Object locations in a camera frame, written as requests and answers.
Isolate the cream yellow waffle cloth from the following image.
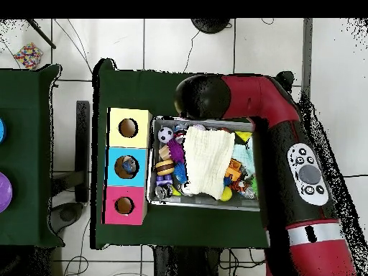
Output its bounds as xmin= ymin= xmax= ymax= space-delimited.
xmin=181 ymin=125 xmax=236 ymax=201

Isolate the clear blue packet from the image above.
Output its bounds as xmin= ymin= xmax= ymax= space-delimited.
xmin=119 ymin=158 xmax=139 ymax=177

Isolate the shallow clear mesh bin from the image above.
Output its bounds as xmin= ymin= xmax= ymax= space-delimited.
xmin=147 ymin=116 xmax=268 ymax=213

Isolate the wooden box with three holes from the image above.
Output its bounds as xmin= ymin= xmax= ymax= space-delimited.
xmin=103 ymin=107 xmax=153 ymax=225

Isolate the purple spiky ball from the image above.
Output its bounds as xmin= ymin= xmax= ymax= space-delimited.
xmin=167 ymin=139 xmax=185 ymax=164

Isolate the blue spiky ball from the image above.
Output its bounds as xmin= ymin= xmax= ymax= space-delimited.
xmin=174 ymin=162 xmax=189 ymax=184

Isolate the brown wooden yo-yo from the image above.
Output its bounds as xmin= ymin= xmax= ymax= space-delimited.
xmin=155 ymin=159 xmax=176 ymax=176

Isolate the small soccer ball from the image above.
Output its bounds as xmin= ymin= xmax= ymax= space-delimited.
xmin=157 ymin=126 xmax=175 ymax=144

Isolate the black white striped toy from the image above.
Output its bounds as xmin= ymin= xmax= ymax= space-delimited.
xmin=155 ymin=183 xmax=173 ymax=201

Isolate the orange plastic toy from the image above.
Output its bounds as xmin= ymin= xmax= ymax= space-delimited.
xmin=225 ymin=159 xmax=244 ymax=182

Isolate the yellow ball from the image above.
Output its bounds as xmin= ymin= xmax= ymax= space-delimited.
xmin=219 ymin=186 xmax=234 ymax=202

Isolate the mint green waffle cloth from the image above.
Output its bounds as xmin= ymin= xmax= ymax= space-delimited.
xmin=232 ymin=143 xmax=256 ymax=176

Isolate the yellow toy block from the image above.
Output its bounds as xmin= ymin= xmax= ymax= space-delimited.
xmin=235 ymin=131 xmax=254 ymax=144

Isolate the dark green table cloth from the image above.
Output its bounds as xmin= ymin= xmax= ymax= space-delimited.
xmin=91 ymin=57 xmax=295 ymax=257

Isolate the black upright panel stand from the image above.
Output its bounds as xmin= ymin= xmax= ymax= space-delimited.
xmin=49 ymin=100 xmax=92 ymax=234

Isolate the black round floor base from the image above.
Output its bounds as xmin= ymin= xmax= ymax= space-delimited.
xmin=190 ymin=18 xmax=232 ymax=35

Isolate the dark green side table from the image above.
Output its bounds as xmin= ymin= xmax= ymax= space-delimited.
xmin=0 ymin=64 xmax=63 ymax=248

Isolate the multicoloured speckled toy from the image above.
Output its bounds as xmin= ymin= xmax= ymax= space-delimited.
xmin=12 ymin=42 xmax=44 ymax=70

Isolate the purple round disc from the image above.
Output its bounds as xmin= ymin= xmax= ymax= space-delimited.
xmin=0 ymin=171 xmax=14 ymax=213

